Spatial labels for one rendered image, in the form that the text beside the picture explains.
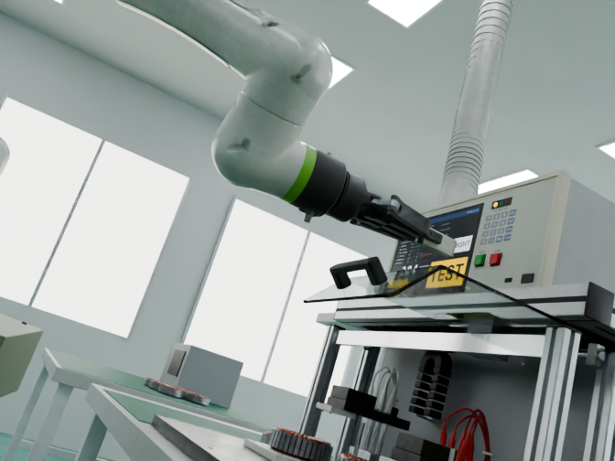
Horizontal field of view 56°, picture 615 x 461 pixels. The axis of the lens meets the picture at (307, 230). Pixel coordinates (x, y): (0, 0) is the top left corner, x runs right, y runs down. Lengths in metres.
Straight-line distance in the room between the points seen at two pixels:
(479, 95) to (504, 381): 1.99
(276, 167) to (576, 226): 0.48
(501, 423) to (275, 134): 0.62
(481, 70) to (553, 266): 2.13
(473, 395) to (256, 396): 4.81
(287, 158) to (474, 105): 2.11
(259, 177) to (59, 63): 5.18
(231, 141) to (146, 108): 5.09
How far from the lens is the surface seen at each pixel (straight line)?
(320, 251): 6.15
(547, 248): 0.94
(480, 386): 1.14
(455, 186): 2.57
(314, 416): 1.30
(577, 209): 1.01
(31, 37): 6.02
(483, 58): 3.05
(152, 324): 5.55
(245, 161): 0.80
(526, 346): 0.86
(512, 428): 1.06
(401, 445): 0.93
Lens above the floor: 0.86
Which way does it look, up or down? 17 degrees up
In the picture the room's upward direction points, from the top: 18 degrees clockwise
